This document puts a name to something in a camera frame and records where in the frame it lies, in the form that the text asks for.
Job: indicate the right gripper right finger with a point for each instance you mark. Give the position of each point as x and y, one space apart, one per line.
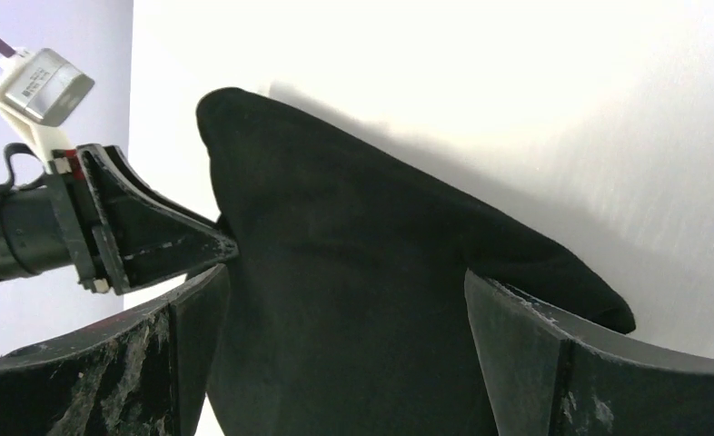
550 372

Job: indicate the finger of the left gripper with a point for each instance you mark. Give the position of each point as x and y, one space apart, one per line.
142 237

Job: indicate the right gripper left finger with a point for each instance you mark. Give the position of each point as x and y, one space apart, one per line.
143 371

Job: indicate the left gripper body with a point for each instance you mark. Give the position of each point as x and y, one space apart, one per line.
55 221

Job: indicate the black t shirt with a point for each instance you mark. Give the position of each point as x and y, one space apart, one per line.
347 312

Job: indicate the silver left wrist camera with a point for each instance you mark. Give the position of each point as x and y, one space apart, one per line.
38 92

